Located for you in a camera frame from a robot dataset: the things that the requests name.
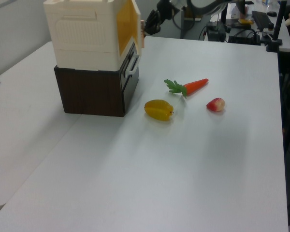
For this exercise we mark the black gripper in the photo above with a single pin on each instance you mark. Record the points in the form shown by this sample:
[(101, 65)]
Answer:
[(165, 9)]

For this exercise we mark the yellow toy starfruit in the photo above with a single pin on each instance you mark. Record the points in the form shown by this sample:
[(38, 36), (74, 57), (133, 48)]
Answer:
[(158, 110)]

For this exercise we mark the flat black electronics box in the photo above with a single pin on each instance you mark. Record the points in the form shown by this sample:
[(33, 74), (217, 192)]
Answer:
[(244, 37)]

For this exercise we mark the black control box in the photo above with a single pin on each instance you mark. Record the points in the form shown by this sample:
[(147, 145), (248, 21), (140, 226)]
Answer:
[(216, 32)]

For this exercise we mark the cream plastic cabinet body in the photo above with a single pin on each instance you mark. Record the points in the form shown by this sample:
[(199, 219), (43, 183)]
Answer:
[(84, 36)]

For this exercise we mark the black table clamp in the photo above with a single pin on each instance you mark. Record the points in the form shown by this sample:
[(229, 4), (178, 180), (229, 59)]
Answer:
[(274, 46)]

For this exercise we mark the black camera pole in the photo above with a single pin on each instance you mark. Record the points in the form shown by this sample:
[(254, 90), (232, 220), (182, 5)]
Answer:
[(279, 19)]

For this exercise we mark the black keyboard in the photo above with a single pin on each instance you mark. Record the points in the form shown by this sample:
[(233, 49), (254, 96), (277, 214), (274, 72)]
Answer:
[(262, 20)]

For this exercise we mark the yellow object on desk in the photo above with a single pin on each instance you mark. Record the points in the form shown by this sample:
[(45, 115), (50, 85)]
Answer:
[(245, 21)]

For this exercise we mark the orange toy carrot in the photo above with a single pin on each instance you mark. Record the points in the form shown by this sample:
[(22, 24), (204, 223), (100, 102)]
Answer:
[(192, 86)]

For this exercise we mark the cream cabinet door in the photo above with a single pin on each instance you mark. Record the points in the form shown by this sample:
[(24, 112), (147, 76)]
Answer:
[(138, 26)]

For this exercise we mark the brown wooden background cabinet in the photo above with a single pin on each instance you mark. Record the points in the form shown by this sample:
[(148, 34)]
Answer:
[(193, 15)]

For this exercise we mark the red toy rose apple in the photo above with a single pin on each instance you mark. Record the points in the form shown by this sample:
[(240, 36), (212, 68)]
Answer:
[(216, 104)]

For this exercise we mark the dark brown wooden drawer box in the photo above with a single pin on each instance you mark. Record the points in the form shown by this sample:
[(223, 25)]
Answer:
[(91, 93)]

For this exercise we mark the black computer mouse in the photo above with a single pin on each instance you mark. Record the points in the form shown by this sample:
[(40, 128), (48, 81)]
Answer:
[(271, 13)]

